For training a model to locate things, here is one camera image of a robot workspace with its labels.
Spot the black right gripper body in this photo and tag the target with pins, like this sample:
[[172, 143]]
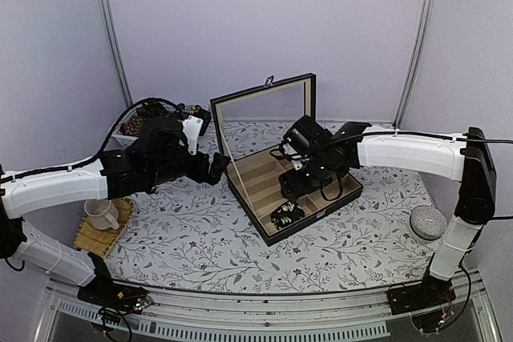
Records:
[[309, 183]]

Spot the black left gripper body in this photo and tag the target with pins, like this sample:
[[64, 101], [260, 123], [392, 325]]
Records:
[[200, 172]]

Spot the black floral tie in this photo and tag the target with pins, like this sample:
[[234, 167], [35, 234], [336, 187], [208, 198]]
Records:
[[286, 214]]

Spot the black compartment storage box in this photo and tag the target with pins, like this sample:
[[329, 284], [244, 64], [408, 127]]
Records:
[[250, 123]]

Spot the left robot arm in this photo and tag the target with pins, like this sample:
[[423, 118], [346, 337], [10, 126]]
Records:
[[165, 151]]

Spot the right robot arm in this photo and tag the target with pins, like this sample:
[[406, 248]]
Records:
[[319, 157]]

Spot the brown patterned ties pile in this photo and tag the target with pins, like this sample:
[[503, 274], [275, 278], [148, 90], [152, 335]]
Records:
[[143, 113]]

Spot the floral tablecloth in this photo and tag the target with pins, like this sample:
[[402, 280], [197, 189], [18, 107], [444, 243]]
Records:
[[196, 236]]

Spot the white plastic basket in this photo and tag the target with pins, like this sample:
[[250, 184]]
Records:
[[125, 141]]

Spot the white ceramic mug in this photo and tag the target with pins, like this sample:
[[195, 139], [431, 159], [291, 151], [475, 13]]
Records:
[[103, 214]]

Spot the woven bamboo tray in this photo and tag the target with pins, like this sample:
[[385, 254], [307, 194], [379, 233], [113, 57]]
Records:
[[100, 242]]

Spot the patterned round bowl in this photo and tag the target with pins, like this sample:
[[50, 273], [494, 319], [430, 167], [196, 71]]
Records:
[[427, 223]]

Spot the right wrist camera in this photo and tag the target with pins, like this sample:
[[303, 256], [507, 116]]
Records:
[[286, 152]]

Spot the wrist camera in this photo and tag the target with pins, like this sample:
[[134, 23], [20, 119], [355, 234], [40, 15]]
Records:
[[286, 152], [195, 123]]

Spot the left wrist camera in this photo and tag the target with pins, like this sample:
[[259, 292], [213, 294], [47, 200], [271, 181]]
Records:
[[195, 123]]

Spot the aluminium front rail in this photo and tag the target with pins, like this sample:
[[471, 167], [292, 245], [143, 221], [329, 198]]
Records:
[[357, 315]]

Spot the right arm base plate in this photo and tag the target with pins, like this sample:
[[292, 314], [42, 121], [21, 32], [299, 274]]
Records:
[[411, 298]]

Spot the left metal frame post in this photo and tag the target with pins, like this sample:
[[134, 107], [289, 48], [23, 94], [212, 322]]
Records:
[[112, 41]]

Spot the metal frame post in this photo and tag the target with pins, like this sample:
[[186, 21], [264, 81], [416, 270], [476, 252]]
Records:
[[112, 41], [426, 10]]

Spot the right metal frame post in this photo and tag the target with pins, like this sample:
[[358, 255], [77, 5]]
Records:
[[426, 10]]

